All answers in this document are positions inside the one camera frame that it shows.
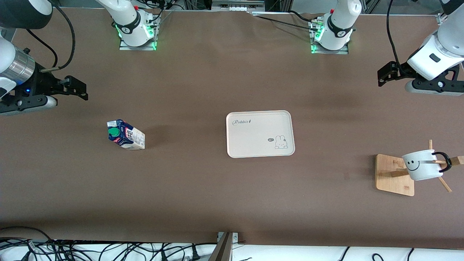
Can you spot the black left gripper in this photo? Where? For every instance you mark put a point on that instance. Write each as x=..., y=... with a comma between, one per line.
x=400, y=70

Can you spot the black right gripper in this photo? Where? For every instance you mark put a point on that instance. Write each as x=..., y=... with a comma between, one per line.
x=39, y=86

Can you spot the blue white milk carton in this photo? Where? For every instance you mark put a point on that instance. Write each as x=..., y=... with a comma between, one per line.
x=127, y=137

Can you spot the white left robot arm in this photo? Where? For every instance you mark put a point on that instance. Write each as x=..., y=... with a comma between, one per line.
x=339, y=25

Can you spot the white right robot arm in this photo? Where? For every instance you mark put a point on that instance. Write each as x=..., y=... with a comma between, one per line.
x=130, y=25

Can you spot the cream rabbit print tray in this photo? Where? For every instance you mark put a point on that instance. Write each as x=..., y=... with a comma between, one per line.
x=259, y=134

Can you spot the wooden mug rack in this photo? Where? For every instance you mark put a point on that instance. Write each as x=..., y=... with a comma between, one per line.
x=393, y=174

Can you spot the grey power strip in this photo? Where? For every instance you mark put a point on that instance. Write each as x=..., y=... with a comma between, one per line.
x=237, y=4

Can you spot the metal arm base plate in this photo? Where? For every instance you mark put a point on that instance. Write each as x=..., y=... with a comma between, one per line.
x=344, y=50
x=152, y=43

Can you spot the aluminium profile post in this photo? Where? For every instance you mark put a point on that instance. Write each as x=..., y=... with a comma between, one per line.
x=222, y=250

